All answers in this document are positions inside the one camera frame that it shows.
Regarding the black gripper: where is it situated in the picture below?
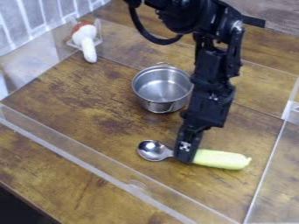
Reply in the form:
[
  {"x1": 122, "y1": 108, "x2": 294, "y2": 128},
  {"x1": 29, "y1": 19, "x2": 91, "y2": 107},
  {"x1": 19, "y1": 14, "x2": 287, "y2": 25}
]
[{"x1": 174, "y1": 78, "x2": 236, "y2": 164}]

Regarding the green handled metal spoon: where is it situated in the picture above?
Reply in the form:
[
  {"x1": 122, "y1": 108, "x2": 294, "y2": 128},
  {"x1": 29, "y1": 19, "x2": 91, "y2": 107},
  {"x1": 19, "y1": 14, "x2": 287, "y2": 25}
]
[{"x1": 136, "y1": 140, "x2": 252, "y2": 170}]

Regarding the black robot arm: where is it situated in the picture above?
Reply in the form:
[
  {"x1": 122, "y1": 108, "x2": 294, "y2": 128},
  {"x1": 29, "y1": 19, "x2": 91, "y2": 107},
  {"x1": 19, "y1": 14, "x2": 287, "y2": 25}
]
[{"x1": 124, "y1": 0, "x2": 244, "y2": 163}]

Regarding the small steel pot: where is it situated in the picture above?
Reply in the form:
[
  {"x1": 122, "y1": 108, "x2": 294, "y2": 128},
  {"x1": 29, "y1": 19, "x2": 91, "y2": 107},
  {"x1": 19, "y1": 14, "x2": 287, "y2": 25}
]
[{"x1": 132, "y1": 63, "x2": 192, "y2": 114}]

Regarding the black bar at back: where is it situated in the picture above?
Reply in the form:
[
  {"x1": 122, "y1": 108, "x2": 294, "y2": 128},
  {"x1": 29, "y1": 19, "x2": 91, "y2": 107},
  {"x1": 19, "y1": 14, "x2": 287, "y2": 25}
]
[{"x1": 242, "y1": 15, "x2": 267, "y2": 28}]

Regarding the red white toy mushroom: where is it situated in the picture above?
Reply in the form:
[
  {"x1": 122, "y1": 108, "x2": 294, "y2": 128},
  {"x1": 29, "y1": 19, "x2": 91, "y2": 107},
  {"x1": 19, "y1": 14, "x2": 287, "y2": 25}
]
[{"x1": 71, "y1": 21, "x2": 98, "y2": 63}]

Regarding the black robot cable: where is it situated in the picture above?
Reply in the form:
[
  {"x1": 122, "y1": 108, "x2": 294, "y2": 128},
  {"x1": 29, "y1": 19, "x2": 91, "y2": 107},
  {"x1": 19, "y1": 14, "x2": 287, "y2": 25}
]
[{"x1": 127, "y1": 5, "x2": 184, "y2": 46}]

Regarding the clear acrylic enclosure wall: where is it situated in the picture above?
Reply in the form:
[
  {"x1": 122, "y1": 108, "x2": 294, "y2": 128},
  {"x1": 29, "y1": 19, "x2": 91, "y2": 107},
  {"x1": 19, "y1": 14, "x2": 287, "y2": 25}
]
[{"x1": 0, "y1": 103, "x2": 238, "y2": 224}]

